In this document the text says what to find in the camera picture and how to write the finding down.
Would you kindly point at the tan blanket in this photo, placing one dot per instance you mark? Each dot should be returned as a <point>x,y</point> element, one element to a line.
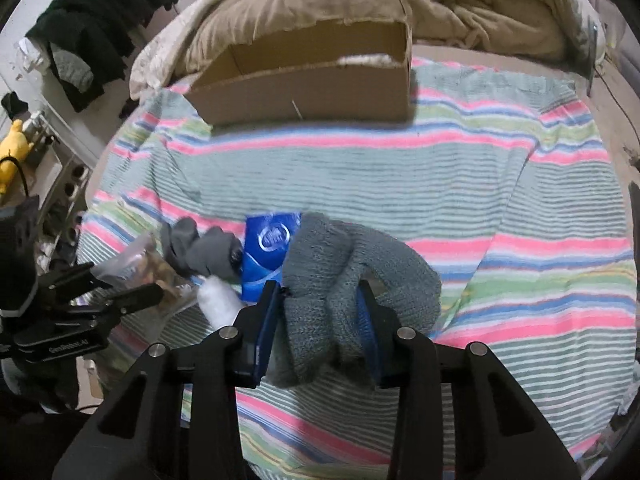
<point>465,5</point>

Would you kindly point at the clear plastic snack bag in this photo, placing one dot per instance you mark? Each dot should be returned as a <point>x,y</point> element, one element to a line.
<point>145,267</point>

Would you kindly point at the blue tissue packet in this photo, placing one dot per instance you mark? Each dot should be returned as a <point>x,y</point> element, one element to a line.
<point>262,255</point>

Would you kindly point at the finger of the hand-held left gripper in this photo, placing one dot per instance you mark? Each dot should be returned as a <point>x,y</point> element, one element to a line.
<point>70,277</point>
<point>135,297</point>

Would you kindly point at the white floral pillow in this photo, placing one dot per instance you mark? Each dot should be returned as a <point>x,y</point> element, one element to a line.
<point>155,55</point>

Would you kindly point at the grey knitted beanie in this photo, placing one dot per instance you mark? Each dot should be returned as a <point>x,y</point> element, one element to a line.
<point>345,285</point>

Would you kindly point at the striped bedsheet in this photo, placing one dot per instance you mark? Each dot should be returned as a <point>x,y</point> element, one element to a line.
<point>380,175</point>

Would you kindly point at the pile of dark clothes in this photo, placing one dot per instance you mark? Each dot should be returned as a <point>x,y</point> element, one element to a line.
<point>100,25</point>

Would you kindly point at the yellow plush toy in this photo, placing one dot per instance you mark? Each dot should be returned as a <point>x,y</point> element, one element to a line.
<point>11,152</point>

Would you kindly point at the white sock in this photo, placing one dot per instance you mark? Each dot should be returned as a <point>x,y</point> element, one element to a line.
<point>218,302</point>

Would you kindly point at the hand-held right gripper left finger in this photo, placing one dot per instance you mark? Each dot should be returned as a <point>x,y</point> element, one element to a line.
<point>264,317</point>

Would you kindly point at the cardboard box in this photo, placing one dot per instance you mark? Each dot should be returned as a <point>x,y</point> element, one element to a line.
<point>310,77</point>

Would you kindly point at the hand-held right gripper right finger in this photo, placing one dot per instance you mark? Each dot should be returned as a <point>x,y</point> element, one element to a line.
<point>367,325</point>

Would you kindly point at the white shelf unit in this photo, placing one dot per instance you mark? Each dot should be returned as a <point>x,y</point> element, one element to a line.
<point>55,160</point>

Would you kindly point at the dark grey sock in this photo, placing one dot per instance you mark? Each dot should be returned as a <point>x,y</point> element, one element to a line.
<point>205,252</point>

